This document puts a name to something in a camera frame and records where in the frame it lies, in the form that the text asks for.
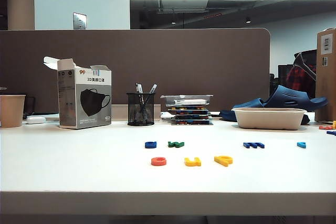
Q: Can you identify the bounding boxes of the yellow letter u magnet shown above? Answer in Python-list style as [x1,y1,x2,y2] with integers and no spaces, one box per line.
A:
[184,156,202,167]

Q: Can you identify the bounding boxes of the yellow letter p magnet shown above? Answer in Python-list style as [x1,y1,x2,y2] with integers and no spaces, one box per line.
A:
[214,155,234,167]

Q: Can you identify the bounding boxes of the letter magnet blister pack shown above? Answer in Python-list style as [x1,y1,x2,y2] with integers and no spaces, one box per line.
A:
[171,113,213,120]
[167,105,210,114]
[170,119,214,126]

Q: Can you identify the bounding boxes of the dark blue letter m magnet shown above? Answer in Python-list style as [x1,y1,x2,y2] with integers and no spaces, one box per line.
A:
[243,142,266,149]

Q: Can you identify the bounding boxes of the brown paper cup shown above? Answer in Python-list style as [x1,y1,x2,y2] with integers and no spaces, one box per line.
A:
[0,94,27,129]

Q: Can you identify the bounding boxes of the clear plastic blister tray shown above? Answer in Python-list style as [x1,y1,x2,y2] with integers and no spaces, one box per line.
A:
[160,93,214,108]

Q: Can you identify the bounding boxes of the silver pen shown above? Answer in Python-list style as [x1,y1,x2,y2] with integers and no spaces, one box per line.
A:
[140,83,158,115]
[134,82,148,116]

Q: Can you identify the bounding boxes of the black mesh pen holder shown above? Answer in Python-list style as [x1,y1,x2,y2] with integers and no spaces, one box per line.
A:
[126,92,156,127]

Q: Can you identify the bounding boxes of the brown desk partition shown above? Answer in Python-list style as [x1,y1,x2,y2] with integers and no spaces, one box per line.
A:
[0,27,271,116]

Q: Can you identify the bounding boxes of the navy blue rubber slipper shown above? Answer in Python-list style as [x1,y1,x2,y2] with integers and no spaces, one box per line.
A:
[264,84,330,112]
[219,97,312,125]

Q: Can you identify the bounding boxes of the grey face mask box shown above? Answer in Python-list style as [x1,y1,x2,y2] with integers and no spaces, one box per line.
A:
[43,56,112,130]

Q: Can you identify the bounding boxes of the beige pulp tray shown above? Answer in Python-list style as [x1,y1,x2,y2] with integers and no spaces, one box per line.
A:
[232,107,308,131]

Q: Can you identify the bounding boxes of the black computer monitor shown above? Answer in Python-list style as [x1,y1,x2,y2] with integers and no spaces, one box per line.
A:
[278,64,295,89]

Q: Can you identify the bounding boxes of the red plaid shirt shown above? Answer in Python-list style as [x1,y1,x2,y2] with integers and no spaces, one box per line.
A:
[285,63,317,98]

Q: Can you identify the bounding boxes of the white earbuds case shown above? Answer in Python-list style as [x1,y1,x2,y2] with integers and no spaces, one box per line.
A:
[25,115,47,125]

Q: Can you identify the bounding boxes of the black office chair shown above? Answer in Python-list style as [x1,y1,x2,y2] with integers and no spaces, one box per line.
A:
[293,48,318,81]

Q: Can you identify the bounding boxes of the brown cardboard box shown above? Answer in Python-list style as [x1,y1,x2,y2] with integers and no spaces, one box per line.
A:
[314,27,336,123]

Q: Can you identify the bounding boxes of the metal wall plate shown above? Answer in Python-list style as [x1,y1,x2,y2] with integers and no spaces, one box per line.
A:
[72,12,88,30]

